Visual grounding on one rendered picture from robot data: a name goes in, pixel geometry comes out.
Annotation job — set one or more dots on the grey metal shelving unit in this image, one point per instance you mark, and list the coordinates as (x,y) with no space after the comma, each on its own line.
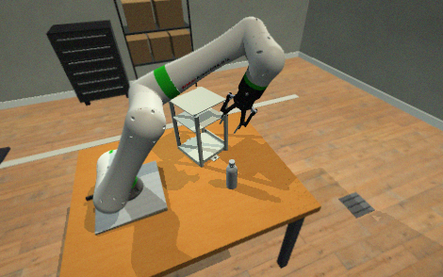
(197,115)

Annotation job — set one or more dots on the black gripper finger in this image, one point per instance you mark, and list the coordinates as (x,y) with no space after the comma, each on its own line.
(225,111)
(242,118)

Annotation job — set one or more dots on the dark grey bottle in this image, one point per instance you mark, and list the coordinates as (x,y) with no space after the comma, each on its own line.
(231,174)

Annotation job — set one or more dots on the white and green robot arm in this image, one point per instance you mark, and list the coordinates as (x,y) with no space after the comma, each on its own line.
(142,128)

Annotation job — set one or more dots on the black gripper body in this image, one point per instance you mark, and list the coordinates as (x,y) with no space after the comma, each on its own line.
(243,101)

